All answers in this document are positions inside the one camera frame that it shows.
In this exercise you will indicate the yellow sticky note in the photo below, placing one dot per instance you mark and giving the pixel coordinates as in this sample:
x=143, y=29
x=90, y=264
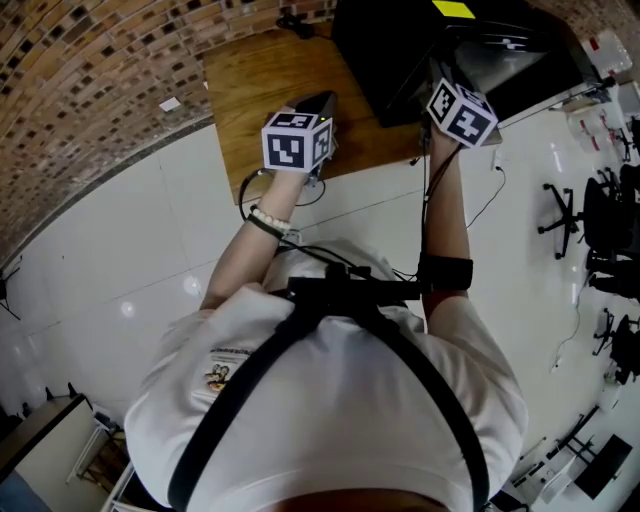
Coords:
x=454, y=9

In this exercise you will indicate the brown cardboard box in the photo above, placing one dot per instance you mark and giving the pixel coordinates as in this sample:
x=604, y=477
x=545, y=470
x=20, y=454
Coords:
x=575, y=102

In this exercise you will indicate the black tripod stand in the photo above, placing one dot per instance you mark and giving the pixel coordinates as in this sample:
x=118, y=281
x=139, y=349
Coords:
x=5, y=287

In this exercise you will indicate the clear water jug red label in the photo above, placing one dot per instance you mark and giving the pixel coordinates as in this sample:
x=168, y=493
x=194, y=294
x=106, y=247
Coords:
x=592, y=132
x=607, y=52

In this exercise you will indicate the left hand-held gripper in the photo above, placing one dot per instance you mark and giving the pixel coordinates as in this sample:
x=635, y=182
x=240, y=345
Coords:
x=285, y=150

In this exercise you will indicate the white t-shirt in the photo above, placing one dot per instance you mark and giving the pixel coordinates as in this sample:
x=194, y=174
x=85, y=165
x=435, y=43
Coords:
x=325, y=425

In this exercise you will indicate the wooden table with metal legs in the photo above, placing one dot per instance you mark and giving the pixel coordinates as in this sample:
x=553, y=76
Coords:
x=270, y=65

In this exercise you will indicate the white power strip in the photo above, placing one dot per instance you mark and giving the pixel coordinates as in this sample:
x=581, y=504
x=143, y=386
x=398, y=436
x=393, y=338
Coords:
x=497, y=160

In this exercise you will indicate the black mini fridge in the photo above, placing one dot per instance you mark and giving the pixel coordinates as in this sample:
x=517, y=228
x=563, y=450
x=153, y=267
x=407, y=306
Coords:
x=380, y=30

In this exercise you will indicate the black office chair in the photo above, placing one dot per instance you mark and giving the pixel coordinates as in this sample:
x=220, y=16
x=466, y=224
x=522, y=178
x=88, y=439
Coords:
x=600, y=215
x=625, y=345

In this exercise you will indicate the white shoe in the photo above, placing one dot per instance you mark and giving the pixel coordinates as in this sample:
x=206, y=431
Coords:
x=294, y=234

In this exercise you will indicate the white wall socket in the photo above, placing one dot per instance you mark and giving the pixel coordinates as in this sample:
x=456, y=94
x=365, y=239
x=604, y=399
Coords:
x=169, y=104

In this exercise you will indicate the black wrist band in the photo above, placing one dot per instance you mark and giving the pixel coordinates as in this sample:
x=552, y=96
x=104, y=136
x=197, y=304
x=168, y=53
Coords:
x=262, y=226

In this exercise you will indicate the black cabinet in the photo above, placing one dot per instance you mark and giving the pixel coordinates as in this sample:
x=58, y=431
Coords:
x=565, y=65

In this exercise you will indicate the black fridge door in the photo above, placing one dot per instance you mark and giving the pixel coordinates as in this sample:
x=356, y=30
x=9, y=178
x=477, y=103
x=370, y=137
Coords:
x=500, y=65

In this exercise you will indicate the person's right forearm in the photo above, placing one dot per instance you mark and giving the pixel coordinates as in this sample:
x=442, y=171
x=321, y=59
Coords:
x=445, y=220

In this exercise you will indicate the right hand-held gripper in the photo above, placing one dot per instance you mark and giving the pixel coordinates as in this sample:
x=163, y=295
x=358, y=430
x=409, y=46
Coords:
x=465, y=122

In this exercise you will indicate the person's left forearm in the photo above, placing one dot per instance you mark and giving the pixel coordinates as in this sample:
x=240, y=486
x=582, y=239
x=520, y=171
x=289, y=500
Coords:
x=240, y=265

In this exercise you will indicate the black chest harness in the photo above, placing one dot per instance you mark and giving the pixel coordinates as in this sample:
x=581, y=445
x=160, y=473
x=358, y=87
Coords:
x=340, y=292

